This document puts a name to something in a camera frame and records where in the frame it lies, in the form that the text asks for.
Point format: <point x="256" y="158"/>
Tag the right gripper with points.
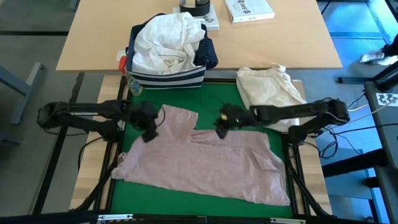
<point x="233" y="116"/>

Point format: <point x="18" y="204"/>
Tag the black curved band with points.
<point x="194" y="11"/>

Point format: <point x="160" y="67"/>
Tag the black side desk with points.
<point x="385" y="140"/>

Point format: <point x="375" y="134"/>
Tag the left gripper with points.
<point x="144" y="115"/>

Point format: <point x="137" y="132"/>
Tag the white printed flat box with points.
<point x="248" y="11"/>

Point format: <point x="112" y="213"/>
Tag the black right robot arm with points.
<point x="295" y="109"/>

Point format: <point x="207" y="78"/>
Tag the green table mat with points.
<point x="180" y="95"/>

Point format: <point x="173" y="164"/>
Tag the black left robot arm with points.
<point x="87" y="107"/>

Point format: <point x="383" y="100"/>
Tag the light wooden table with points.
<point x="280" y="46"/>

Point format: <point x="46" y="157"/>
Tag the white shirt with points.
<point x="164" y="40"/>

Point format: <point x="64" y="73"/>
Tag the silver metal bracket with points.
<point x="115" y="217"/>
<point x="287" y="221"/>

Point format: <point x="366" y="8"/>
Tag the clear bottle with red cap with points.
<point x="134" y="85"/>

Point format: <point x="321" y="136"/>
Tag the grey metal furniture leg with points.
<point x="28" y="93"/>

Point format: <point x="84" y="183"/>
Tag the person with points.
<point x="371" y="56"/>

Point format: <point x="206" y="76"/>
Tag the small white printed box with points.
<point x="213" y="23"/>

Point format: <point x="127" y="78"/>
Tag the dark navy garment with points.
<point x="206" y="53"/>

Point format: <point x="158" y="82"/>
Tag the white marker tag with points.
<point x="387" y="99"/>

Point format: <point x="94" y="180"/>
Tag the navy white striped basket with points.
<point x="168" y="81"/>

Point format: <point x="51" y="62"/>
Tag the pink waffle-knit shirt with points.
<point x="202" y="161"/>

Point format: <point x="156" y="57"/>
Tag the black aluminium table frame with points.
<point x="186" y="219"/>

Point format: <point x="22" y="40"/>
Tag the cream cloth garment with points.
<point x="267" y="90"/>

